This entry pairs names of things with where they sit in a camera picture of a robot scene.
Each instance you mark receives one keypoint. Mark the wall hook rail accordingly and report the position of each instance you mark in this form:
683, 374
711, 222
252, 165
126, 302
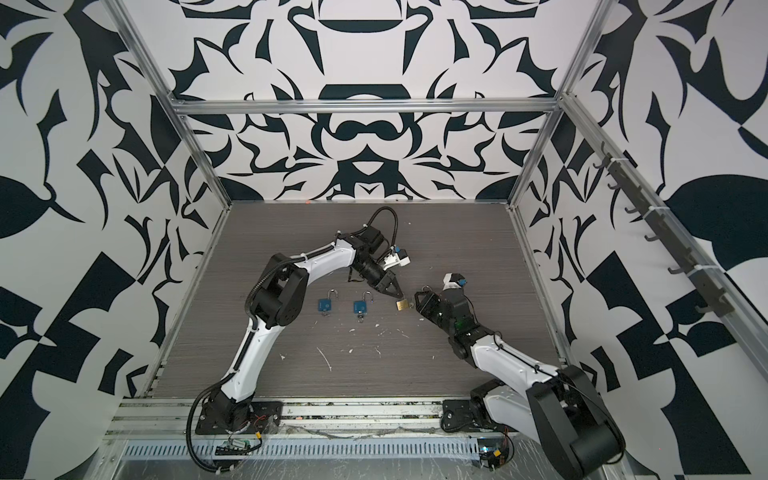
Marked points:
667, 229

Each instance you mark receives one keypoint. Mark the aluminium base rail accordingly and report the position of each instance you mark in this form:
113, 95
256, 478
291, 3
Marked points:
314, 416

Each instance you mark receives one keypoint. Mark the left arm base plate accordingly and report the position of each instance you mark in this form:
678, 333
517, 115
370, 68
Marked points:
226, 418

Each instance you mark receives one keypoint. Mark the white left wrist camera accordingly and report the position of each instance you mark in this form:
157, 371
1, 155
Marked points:
396, 257

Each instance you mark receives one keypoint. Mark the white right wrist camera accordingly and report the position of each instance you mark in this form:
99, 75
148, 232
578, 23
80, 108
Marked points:
454, 281

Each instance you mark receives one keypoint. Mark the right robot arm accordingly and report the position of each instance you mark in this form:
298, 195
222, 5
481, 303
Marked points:
559, 408

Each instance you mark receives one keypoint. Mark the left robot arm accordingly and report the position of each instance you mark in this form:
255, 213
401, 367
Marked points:
275, 301

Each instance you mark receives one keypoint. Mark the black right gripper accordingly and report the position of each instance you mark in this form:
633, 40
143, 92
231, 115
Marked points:
429, 302

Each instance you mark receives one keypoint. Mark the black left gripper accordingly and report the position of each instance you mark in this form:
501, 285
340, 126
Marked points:
389, 284

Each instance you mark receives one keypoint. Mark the blue padlock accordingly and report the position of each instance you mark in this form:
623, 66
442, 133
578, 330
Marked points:
360, 307
325, 305

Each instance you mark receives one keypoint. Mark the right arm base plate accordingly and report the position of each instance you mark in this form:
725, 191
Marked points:
465, 415

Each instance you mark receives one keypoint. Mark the white cable duct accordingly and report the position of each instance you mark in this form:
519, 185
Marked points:
323, 448

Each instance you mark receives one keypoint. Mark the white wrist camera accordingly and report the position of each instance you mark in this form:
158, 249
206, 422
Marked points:
454, 281
396, 257

